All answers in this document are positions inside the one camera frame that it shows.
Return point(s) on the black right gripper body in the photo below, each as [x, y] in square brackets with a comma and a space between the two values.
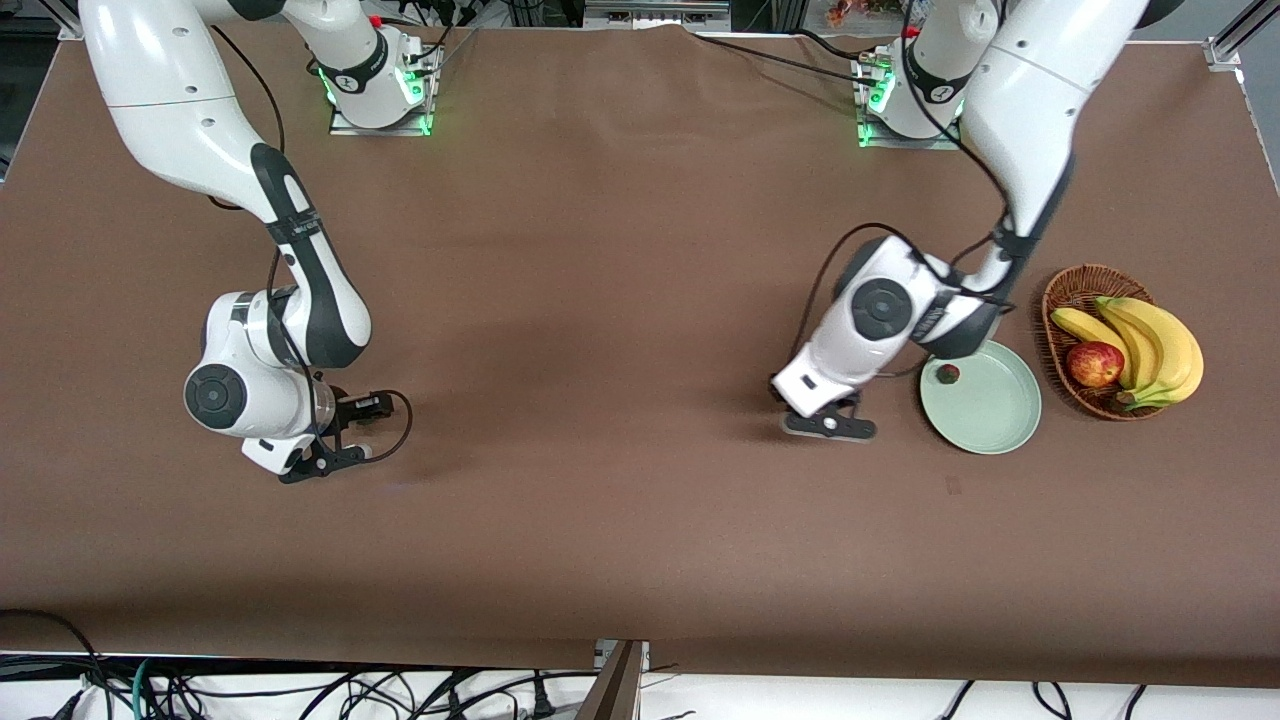
[347, 409]

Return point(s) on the small red strawberry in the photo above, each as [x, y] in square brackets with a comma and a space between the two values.
[947, 374]

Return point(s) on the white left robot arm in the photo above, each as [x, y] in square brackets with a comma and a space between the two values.
[1020, 100]

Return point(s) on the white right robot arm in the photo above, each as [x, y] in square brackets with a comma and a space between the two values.
[170, 100]

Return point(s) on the pale green round plate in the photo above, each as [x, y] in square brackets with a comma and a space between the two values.
[990, 410]

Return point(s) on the brown table cover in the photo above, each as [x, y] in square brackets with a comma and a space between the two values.
[800, 550]

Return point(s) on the brown wicker basket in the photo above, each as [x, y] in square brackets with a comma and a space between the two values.
[1055, 365]

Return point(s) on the red apple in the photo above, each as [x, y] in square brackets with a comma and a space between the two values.
[1095, 365]

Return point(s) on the yellow banana bunch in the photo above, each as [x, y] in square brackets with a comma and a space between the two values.
[1175, 360]

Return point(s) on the orange background object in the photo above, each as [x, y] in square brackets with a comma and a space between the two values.
[848, 12]

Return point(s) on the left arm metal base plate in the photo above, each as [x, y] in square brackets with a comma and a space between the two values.
[940, 144]

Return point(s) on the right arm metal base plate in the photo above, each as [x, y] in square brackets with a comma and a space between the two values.
[345, 128]

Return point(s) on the metal frame post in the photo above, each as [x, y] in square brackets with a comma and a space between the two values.
[615, 690]

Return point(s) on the grey metal background rail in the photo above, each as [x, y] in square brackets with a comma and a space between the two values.
[650, 15]

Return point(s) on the aluminium frame profile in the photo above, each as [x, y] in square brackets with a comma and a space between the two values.
[68, 28]
[1222, 52]

